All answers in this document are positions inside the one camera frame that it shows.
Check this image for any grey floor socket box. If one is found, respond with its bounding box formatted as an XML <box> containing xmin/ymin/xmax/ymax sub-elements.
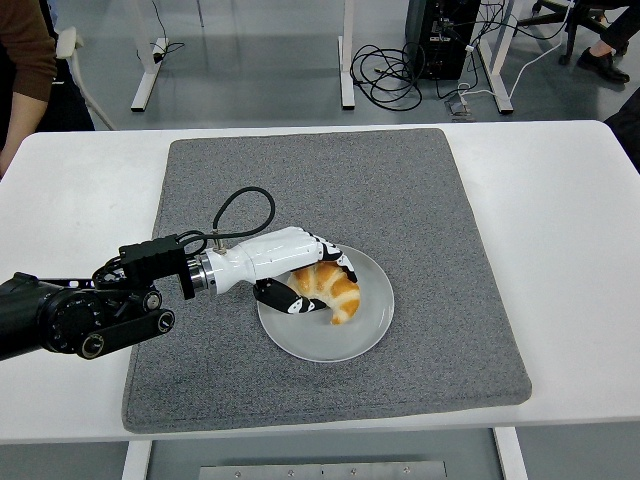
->
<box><xmin>443</xmin><ymin>93</ymin><xmax>475</xmax><ymax>122</ymax></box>

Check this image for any person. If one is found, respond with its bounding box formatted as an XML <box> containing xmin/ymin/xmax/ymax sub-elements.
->
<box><xmin>0</xmin><ymin>0</ymin><xmax>96</xmax><ymax>176</ymax></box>

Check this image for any dark object at edge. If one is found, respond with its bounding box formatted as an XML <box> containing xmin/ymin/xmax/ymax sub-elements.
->
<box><xmin>603</xmin><ymin>87</ymin><xmax>640</xmax><ymax>174</ymax></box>

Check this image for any white table leg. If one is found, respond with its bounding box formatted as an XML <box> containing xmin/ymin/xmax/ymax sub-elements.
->
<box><xmin>492</xmin><ymin>428</ymin><xmax>529</xmax><ymax>480</ymax></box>
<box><xmin>121</xmin><ymin>440</ymin><xmax>153</xmax><ymax>480</ymax></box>

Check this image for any white cable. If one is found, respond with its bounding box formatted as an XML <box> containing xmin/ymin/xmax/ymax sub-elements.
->
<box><xmin>457</xmin><ymin>0</ymin><xmax>574</xmax><ymax>101</ymax></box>

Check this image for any black office chair base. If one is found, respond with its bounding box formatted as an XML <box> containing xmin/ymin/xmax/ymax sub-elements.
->
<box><xmin>514</xmin><ymin>0</ymin><xmax>609</xmax><ymax>66</ymax></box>

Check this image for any straight white desk leg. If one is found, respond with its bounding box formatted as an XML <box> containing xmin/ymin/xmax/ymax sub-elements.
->
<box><xmin>337</xmin><ymin>0</ymin><xmax>357</xmax><ymax>111</ymax></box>

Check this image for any round grey plate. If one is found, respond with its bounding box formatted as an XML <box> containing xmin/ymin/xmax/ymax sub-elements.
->
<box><xmin>257</xmin><ymin>242</ymin><xmax>396</xmax><ymax>362</ymax></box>

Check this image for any white desk leg with plug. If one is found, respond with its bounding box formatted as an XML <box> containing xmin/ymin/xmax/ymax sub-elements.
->
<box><xmin>130</xmin><ymin>0</ymin><xmax>170</xmax><ymax>112</ymax></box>

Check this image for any slanted white desk leg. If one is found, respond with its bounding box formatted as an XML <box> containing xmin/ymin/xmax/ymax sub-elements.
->
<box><xmin>477</xmin><ymin>0</ymin><xmax>516</xmax><ymax>115</ymax></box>

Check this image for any grey metal plate with screws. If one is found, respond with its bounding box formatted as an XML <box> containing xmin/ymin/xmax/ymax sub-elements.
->
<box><xmin>198</xmin><ymin>460</ymin><xmax>449</xmax><ymax>480</ymax></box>

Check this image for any golden croissant bread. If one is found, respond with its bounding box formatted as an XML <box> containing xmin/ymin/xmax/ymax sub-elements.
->
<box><xmin>287</xmin><ymin>259</ymin><xmax>362</xmax><ymax>326</ymax></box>

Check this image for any thin black cable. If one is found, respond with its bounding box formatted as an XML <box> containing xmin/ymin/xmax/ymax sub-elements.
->
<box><xmin>148</xmin><ymin>0</ymin><xmax>186</xmax><ymax>65</ymax></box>

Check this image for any white chair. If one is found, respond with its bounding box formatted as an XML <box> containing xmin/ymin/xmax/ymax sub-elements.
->
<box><xmin>53</xmin><ymin>27</ymin><xmax>115</xmax><ymax>131</ymax></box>

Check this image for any coiled black cable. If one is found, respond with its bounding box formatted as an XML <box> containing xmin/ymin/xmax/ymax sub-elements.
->
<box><xmin>349</xmin><ymin>42</ymin><xmax>424</xmax><ymax>112</ymax></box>

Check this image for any person's leg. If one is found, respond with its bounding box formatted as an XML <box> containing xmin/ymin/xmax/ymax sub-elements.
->
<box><xmin>602</xmin><ymin>3</ymin><xmax>640</xmax><ymax>56</ymax></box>

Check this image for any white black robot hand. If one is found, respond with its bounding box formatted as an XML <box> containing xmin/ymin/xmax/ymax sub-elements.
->
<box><xmin>203</xmin><ymin>225</ymin><xmax>362</xmax><ymax>317</ymax></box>

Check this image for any person's black shoe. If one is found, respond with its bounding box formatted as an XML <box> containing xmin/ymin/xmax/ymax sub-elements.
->
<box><xmin>575</xmin><ymin>47</ymin><xmax>631</xmax><ymax>84</ymax></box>

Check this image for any grey felt mat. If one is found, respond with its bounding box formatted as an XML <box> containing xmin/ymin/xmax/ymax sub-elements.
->
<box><xmin>122</xmin><ymin>127</ymin><xmax>533</xmax><ymax>435</ymax></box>

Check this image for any black computer case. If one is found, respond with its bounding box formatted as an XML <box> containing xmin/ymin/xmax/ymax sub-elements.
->
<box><xmin>403</xmin><ymin>0</ymin><xmax>484</xmax><ymax>81</ymax></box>

